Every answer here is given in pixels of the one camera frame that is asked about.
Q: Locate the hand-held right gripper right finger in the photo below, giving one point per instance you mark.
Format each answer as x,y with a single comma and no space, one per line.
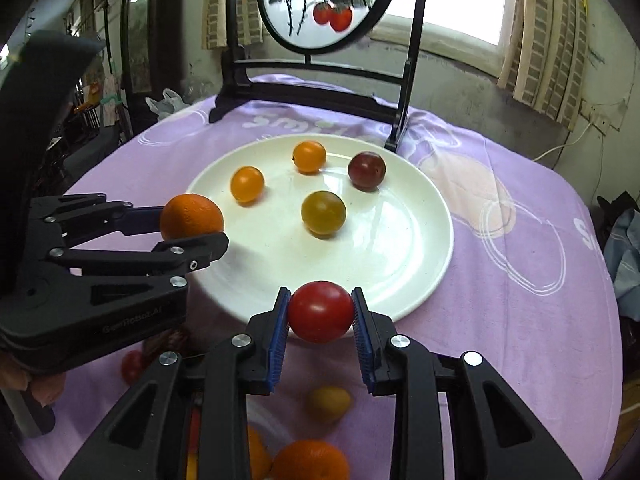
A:
362,345

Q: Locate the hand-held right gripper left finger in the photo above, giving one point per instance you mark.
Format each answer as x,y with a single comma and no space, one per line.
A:
278,345

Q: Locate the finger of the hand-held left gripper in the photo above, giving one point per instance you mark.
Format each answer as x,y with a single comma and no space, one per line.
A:
200,250
142,220

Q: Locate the orange mandarin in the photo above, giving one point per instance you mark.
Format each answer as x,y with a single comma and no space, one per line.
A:
310,462
192,216
257,455

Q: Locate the white round plate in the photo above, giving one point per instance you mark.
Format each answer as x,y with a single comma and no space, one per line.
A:
395,245

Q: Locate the person's left hand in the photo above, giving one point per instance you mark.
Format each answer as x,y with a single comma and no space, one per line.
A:
35,385

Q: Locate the yellow cherry tomato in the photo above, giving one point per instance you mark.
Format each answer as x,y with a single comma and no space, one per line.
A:
328,404

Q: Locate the orange cherry tomato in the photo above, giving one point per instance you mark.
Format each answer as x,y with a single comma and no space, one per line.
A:
309,157
247,185

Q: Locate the small red cherry tomato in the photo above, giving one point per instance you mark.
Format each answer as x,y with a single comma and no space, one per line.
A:
132,367

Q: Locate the white plastic bag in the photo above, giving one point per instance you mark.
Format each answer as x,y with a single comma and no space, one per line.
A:
167,102

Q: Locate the green-yellow cherry tomato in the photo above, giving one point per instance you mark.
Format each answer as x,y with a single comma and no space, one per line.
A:
323,212

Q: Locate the purple printed blanket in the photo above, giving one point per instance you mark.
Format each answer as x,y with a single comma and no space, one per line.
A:
500,310

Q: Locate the dark purple cherry tomato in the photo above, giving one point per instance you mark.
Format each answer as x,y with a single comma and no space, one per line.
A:
366,170

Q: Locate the round painted screen on stand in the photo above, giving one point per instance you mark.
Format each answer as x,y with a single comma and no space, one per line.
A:
240,75

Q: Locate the dark wooden mirror cabinet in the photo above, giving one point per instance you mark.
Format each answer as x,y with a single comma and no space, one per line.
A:
137,35

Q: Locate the beige checked curtain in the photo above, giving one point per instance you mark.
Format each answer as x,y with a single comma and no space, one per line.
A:
550,50
220,5

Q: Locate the dark clothing pile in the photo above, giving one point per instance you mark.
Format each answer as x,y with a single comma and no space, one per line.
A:
622,250

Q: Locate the bright window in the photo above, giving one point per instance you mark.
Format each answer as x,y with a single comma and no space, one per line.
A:
465,0

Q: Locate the wall socket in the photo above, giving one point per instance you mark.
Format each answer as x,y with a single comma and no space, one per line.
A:
602,116

